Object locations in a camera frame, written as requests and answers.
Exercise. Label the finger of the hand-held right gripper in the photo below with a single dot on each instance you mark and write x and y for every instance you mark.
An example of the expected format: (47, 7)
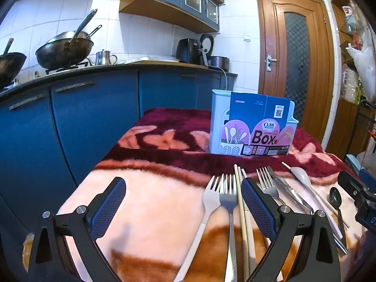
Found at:
(370, 176)
(354, 188)

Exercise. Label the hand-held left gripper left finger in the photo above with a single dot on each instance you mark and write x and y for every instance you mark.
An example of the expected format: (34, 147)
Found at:
(107, 208)

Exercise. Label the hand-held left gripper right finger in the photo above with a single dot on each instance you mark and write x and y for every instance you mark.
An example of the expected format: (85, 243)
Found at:
(260, 208)

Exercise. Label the black spoon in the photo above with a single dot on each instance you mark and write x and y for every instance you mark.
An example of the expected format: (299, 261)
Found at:
(335, 198)

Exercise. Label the steel fork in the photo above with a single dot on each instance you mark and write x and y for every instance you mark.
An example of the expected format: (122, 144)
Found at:
(265, 185)
(228, 199)

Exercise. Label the steel table knife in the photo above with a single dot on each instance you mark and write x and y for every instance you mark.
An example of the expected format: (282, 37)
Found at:
(289, 189)

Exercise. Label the white spoon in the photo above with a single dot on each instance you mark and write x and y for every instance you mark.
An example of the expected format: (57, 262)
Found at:
(301, 176)

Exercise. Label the light blue utensil box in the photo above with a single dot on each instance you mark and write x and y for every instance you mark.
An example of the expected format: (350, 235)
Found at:
(218, 117)

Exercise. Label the floral fleece blanket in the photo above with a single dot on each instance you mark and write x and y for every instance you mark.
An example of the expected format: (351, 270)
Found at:
(164, 205)

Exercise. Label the wooden shelf unit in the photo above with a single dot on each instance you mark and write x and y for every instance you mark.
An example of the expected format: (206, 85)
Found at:
(346, 123)

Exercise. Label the blue kitchen base cabinet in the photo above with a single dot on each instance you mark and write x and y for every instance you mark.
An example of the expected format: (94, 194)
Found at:
(88, 123)

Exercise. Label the white plastic bag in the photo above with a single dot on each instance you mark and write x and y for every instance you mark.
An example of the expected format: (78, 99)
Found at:
(365, 61)

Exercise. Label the brown wooden door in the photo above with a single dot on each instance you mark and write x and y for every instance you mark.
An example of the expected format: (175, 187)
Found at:
(273, 94)

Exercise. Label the black gas stove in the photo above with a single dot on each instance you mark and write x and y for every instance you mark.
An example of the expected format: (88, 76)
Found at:
(67, 68)

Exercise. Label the steel kettle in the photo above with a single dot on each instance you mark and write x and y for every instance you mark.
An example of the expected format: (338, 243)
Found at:
(102, 57)

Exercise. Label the black rice cooker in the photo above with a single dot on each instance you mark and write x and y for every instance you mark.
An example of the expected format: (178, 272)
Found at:
(218, 61)

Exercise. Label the large black wok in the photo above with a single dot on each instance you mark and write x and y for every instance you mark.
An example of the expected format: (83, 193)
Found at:
(64, 51)

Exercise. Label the small black wok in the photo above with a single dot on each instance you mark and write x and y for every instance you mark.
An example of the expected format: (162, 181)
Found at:
(10, 66)

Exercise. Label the black air fryer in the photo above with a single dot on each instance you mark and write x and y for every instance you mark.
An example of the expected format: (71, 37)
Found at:
(188, 51)

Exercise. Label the steel ladle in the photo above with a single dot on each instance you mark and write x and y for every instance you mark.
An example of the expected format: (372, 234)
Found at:
(83, 23)

